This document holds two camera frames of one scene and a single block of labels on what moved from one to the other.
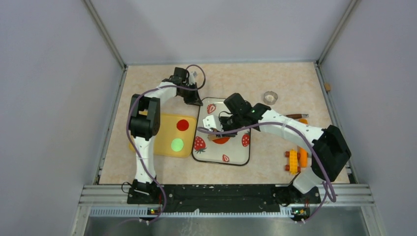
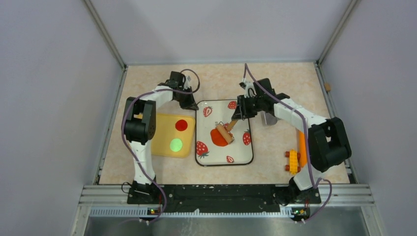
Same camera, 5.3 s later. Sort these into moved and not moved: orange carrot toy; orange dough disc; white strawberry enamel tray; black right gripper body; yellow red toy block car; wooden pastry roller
Moved: wooden pastry roller; black right gripper body
Not moved: white strawberry enamel tray; orange carrot toy; orange dough disc; yellow red toy block car
